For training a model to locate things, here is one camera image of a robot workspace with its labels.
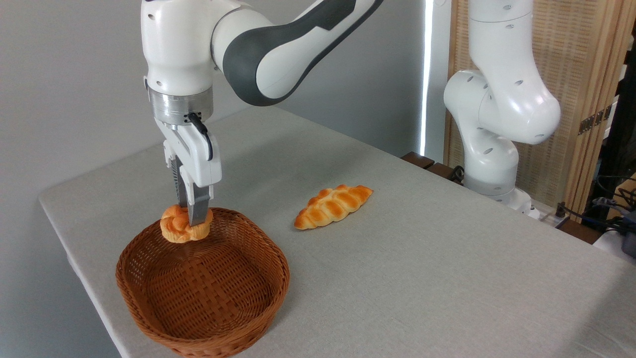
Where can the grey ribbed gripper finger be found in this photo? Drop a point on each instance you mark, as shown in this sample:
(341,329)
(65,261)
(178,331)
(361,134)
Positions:
(176,181)
(199,206)

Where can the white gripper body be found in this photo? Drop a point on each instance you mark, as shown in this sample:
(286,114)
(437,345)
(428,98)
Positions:
(201,161)

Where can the round knotted bread bun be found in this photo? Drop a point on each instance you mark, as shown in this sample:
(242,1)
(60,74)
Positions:
(174,231)

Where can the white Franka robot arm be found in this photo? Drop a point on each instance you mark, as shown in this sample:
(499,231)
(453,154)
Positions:
(179,44)

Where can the brown woven wicker basket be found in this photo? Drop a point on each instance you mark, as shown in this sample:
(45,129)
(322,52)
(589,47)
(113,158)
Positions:
(198,293)

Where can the long braided bread loaf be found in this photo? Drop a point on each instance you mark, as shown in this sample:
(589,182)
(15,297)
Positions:
(334,205)

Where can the dark brown wooden block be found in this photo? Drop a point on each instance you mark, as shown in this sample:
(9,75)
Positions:
(579,231)
(417,159)
(443,171)

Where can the grey tablecloth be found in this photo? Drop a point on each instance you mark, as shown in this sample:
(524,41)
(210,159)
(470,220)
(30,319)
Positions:
(422,288)

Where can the dark metal screen hinge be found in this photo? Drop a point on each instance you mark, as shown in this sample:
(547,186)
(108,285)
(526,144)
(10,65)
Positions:
(594,120)

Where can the blue grey box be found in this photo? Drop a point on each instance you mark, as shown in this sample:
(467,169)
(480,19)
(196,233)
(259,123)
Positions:
(630,236)

